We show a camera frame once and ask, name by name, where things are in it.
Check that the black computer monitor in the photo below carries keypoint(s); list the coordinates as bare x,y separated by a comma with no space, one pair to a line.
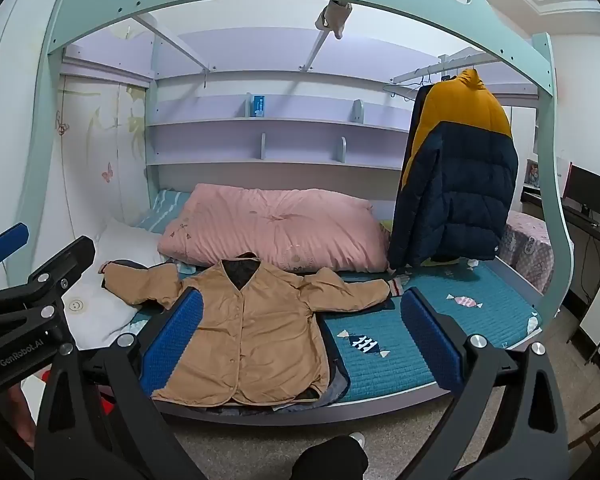
587,190

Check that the person's leg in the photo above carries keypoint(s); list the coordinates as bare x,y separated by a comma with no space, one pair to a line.
330,460

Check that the small blue box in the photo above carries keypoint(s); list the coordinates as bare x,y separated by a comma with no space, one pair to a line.
258,105

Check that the person's left hand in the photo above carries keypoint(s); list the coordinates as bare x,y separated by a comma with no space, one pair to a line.
21,412

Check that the dark blue garment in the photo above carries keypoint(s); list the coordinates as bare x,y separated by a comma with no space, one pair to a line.
337,385

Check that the light blue striped bedding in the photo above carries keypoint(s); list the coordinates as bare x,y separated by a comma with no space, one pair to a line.
165,210

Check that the navy and yellow puffer jacket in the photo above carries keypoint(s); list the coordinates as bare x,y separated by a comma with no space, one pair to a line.
460,175

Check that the yellow-green cloth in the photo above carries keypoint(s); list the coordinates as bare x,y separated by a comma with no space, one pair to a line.
386,224

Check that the dark desk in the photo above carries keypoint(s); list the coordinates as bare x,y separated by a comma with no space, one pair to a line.
580,226

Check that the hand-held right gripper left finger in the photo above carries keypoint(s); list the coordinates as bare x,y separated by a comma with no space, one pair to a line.
175,340

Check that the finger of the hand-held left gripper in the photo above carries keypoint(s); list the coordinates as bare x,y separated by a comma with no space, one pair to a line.
65,260
7,245

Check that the tan button-up jacket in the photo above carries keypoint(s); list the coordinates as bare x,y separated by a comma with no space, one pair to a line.
250,330

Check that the pink quilt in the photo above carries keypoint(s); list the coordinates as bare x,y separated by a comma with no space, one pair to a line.
280,230

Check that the wooden chair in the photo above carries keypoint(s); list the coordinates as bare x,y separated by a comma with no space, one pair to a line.
592,420

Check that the small picture frame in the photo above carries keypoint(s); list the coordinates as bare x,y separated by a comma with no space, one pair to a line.
532,172

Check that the purple wall shelf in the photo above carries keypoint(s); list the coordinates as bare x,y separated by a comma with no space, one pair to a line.
280,125

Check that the beige plush toy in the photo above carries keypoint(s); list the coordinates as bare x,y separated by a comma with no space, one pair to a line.
332,16

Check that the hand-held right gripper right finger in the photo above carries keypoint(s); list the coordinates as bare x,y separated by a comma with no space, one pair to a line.
430,340

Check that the teal quilted bed mat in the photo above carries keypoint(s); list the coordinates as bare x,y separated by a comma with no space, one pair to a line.
490,320

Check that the white clothes rail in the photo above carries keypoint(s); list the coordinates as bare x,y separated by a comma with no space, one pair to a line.
430,68

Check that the white pillow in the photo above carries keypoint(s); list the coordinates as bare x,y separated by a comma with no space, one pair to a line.
110,285

